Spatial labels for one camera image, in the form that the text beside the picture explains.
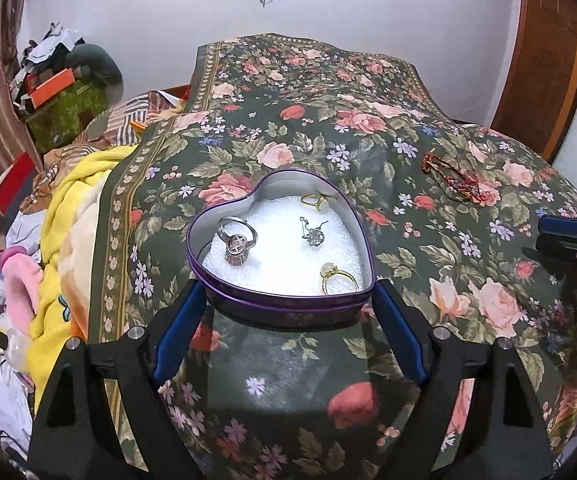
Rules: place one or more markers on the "pile of clothes and papers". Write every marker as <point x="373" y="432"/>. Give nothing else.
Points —
<point x="43" y="50"/>

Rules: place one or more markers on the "dark floral blanket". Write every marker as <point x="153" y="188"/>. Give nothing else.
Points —
<point x="318" y="110"/>

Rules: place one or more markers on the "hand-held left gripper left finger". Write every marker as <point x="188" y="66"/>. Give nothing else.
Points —
<point x="178" y="332"/>

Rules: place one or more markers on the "wooden door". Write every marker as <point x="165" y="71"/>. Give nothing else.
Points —
<point x="543" y="60"/>

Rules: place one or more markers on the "purple heart-shaped tin box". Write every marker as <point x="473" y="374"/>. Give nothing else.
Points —
<point x="268" y="307"/>

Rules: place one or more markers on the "green patterned box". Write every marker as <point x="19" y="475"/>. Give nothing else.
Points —
<point x="66" y="115"/>

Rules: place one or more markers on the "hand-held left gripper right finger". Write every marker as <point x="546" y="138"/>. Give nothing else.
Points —
<point x="399" y="332"/>

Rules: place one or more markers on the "orange box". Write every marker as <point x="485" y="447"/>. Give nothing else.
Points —
<point x="51" y="87"/>

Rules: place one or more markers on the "silver pendant earring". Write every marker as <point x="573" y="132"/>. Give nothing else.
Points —
<point x="314" y="235"/>

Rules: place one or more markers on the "red cardboard box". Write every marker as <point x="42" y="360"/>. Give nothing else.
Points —
<point x="13" y="185"/>

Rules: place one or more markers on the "striped brown blanket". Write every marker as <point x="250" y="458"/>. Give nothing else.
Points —
<point x="118" y="125"/>

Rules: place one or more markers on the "yellow fleece blanket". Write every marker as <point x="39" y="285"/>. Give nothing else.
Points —
<point x="76" y="220"/>

